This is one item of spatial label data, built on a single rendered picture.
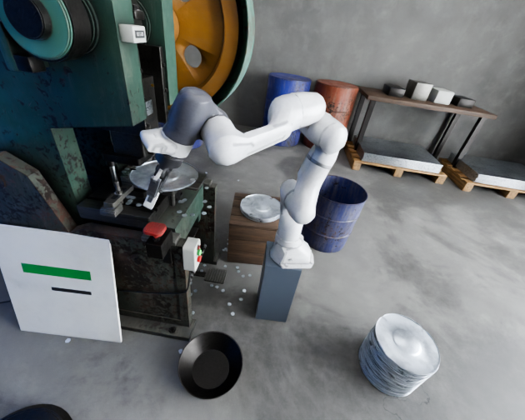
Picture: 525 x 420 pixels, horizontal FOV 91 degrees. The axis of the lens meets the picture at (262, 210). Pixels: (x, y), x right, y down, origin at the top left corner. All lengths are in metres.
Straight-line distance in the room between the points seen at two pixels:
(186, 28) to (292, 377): 1.71
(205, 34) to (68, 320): 1.49
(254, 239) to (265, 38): 3.21
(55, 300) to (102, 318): 0.23
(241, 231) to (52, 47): 1.21
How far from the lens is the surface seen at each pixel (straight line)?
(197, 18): 1.42
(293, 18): 4.29
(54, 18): 0.88
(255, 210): 1.72
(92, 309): 1.53
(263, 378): 1.49
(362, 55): 4.39
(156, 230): 0.97
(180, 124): 0.70
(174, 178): 1.21
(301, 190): 1.03
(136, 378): 1.52
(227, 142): 0.67
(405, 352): 1.50
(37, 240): 1.43
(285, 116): 0.78
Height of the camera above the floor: 1.38
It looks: 35 degrees down
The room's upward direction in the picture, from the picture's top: 9 degrees clockwise
